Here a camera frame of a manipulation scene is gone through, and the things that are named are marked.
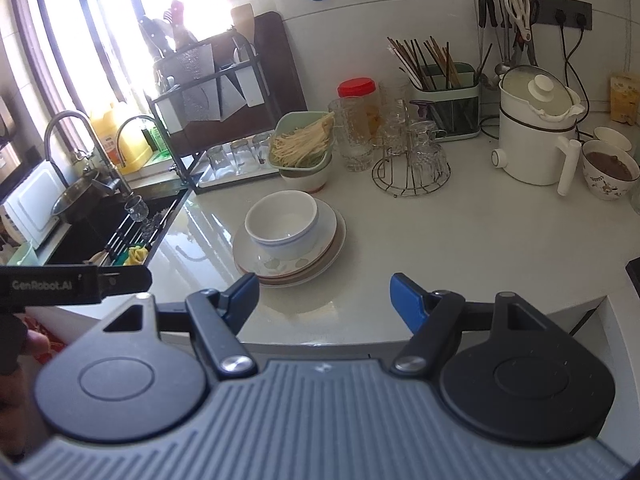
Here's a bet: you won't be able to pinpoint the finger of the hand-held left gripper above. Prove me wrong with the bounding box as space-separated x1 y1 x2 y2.
97 266 153 301

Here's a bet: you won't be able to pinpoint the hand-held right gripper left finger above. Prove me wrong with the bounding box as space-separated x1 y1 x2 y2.
102 272 261 380

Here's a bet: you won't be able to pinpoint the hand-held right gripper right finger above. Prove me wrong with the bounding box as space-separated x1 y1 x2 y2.
390 272 568 378

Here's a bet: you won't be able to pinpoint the light blue plastic bowl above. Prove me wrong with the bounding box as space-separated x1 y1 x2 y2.
244 191 320 262

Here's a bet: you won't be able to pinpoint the large pink flower plate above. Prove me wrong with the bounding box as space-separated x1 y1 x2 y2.
232 205 347 288

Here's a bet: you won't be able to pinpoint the plain white bowl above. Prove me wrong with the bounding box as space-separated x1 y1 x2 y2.
247 192 317 248

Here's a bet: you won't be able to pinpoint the person's left hand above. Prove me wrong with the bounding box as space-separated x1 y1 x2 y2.
17 327 51 358

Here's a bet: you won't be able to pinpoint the pale green plastic container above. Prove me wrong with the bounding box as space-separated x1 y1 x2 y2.
5 240 38 267

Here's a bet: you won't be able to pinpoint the black sink drain rack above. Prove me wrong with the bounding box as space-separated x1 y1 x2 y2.
97 200 181 266

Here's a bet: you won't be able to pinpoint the black sink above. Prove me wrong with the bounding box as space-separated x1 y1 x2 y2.
30 187 193 266

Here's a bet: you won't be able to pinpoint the red patterned cloth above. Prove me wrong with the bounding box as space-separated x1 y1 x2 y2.
22 312 66 361

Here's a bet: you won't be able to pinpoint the small stemmed glass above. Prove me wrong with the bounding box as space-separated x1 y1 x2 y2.
124 195 149 223

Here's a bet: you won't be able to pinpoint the white cutting board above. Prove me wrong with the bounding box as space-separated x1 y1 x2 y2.
2 161 68 251

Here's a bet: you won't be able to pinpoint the steel pot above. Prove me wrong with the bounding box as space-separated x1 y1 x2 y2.
50 170 123 225

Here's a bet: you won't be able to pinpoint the tall chrome faucet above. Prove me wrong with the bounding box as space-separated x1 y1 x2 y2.
43 111 136 203

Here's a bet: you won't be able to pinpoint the metal tray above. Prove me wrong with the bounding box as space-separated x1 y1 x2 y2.
194 145 281 195

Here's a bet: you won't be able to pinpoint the white bowl with brown foot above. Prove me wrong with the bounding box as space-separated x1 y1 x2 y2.
277 157 333 193

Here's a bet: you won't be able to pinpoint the yellow plastic jug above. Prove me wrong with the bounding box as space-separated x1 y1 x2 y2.
90 102 153 173

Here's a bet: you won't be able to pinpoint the small chrome faucet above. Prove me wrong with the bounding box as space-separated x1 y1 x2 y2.
116 115 161 161

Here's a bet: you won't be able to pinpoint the small clear glass tumbler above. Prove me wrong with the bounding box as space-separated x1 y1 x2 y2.
230 139 252 170
207 145 230 173
251 132 273 163

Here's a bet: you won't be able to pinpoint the green bottle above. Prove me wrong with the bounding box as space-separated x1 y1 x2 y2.
145 122 173 157

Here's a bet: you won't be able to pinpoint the set of clear glass cups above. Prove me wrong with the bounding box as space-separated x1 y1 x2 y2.
377 95 450 181

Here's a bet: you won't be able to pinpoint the large textured glass tumbler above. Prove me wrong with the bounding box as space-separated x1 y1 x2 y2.
328 99 376 172

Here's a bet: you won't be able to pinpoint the enoki mushrooms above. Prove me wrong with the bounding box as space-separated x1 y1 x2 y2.
270 114 335 167

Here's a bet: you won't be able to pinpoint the green strainer basket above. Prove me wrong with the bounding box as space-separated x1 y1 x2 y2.
266 110 335 170

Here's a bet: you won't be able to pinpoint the white electric cooking pot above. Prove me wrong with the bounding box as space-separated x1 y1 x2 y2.
491 65 586 196

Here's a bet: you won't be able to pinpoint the green chopstick holder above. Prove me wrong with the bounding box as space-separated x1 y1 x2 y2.
411 62 482 142

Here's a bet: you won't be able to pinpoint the glass jar with red lid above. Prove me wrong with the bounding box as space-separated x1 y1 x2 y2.
337 77 378 151

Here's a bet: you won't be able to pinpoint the floral ceramic bowl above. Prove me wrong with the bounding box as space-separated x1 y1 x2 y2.
581 139 640 202

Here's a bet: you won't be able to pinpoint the dark wooden cutting board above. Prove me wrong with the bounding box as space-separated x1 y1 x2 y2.
177 11 307 146

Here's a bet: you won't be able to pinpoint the black dish rack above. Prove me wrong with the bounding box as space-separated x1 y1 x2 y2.
147 35 273 191

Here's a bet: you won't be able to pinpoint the bundle of chopsticks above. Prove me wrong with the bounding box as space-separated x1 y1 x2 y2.
386 36 463 91

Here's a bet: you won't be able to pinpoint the brown food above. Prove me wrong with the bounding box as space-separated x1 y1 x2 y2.
587 151 637 181

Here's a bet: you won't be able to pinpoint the bundle of kitchen utensils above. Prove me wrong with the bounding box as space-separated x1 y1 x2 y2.
139 0 198 58

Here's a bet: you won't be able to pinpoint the glass pot lid white knob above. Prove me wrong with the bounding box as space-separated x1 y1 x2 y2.
500 65 586 121

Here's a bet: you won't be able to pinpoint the small white bowl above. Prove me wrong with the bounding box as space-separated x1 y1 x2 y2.
593 126 633 153

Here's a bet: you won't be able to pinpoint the window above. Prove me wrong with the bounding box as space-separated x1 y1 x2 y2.
0 0 241 126

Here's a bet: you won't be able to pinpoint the wooden spatula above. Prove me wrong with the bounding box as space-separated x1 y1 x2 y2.
230 3 255 46

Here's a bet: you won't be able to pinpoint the yellow packet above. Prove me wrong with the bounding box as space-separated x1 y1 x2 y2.
609 74 640 123

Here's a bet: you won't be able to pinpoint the wire cup rack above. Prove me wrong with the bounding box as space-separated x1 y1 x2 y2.
371 105 452 197

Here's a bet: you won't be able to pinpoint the black-handled metal spoon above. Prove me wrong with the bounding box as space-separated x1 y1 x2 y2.
475 0 493 92

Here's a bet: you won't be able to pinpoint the black-handled metal ladle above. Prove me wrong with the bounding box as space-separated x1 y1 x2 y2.
487 0 511 78

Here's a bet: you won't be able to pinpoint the white-handled scissors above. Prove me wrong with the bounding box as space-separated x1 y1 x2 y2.
504 0 532 41

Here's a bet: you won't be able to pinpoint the black plug cable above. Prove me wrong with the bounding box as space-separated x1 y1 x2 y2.
565 12 590 86
556 10 593 133

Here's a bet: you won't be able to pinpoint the dark wall power strip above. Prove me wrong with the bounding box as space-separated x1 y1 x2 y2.
525 0 593 30

